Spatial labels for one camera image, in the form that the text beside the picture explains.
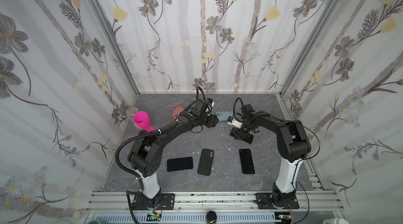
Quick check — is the black smartphone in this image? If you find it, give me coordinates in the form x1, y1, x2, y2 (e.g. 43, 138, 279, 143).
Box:
167, 157, 194, 172
239, 149, 255, 175
229, 127, 255, 145

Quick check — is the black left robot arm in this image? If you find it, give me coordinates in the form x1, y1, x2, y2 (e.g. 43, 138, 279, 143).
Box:
114, 86, 218, 209

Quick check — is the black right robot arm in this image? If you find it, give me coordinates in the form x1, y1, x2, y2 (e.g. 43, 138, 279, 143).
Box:
227, 98, 312, 210

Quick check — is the light blue phone case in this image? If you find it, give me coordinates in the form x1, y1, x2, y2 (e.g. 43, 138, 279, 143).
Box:
216, 111, 233, 122

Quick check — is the salmon pink phone case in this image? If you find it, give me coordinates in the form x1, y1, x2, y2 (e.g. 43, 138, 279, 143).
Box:
169, 105, 185, 122

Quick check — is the black phone case lower centre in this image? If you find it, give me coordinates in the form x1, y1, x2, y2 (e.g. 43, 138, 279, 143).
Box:
197, 148, 214, 176

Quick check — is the pink silicone cup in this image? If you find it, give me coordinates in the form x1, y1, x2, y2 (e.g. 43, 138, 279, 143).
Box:
132, 111, 155, 132

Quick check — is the black round knob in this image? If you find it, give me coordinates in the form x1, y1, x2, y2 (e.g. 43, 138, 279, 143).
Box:
206, 211, 217, 224

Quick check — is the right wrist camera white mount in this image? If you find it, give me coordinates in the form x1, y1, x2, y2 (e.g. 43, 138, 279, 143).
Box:
227, 116, 243, 129

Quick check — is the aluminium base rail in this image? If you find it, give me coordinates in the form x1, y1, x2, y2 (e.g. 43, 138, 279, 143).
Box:
85, 190, 344, 213

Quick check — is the white slotted cable duct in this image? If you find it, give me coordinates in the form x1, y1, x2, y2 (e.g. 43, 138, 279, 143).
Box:
94, 212, 281, 224

